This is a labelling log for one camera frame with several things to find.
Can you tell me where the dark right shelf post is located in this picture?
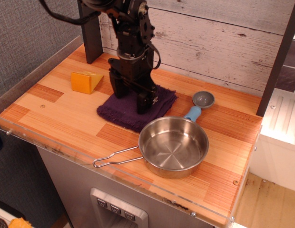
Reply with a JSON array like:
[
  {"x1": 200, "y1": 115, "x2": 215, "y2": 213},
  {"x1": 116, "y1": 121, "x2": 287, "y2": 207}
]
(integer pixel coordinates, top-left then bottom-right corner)
[{"x1": 256, "y1": 4, "x2": 295, "y2": 117}]

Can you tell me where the yellow cheese wedge block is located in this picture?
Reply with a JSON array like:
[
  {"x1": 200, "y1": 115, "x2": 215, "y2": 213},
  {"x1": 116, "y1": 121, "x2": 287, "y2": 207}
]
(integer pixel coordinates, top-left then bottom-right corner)
[{"x1": 70, "y1": 72, "x2": 104, "y2": 94}]

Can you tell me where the orange object bottom left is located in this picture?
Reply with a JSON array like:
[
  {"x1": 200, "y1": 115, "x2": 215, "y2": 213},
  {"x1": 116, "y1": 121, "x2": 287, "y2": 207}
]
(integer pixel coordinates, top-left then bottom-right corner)
[{"x1": 8, "y1": 218, "x2": 32, "y2": 228}]

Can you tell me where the grey scoop with blue handle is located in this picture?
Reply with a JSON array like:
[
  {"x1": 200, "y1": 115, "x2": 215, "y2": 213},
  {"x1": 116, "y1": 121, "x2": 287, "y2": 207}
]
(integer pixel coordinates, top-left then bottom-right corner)
[{"x1": 184, "y1": 91, "x2": 215, "y2": 122}]

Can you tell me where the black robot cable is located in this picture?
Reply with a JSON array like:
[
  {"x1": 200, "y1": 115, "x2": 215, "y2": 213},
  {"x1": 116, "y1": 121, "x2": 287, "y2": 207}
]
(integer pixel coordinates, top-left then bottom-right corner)
[{"x1": 147, "y1": 42, "x2": 162, "y2": 71}]

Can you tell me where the grey cabinet with dispenser panel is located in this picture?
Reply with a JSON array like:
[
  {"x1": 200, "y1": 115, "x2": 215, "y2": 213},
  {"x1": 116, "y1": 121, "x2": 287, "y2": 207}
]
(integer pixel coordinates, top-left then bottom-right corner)
[{"x1": 38, "y1": 148, "x2": 211, "y2": 228}]

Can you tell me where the steel pot with wire handle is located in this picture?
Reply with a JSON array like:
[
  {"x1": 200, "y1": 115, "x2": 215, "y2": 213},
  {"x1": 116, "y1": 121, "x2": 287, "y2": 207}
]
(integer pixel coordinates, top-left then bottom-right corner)
[{"x1": 92, "y1": 115, "x2": 210, "y2": 179}]

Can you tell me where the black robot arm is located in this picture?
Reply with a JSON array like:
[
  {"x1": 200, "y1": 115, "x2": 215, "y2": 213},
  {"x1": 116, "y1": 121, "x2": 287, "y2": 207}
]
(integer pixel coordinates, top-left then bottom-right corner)
[{"x1": 40, "y1": 0, "x2": 161, "y2": 114}]

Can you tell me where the clear acrylic edge guard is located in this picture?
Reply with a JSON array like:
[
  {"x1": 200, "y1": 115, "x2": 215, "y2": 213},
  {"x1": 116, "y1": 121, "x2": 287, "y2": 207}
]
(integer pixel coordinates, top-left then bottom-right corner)
[{"x1": 0, "y1": 114, "x2": 254, "y2": 228}]

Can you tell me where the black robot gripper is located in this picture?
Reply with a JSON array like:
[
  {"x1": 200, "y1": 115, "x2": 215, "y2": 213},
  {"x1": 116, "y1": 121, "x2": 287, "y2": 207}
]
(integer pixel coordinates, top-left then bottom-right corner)
[{"x1": 108, "y1": 51, "x2": 157, "y2": 114}]

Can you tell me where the purple towel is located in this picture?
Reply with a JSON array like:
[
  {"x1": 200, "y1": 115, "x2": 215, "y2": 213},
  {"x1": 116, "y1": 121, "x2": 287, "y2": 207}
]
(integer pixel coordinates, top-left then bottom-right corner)
[{"x1": 97, "y1": 86, "x2": 177, "y2": 133}]

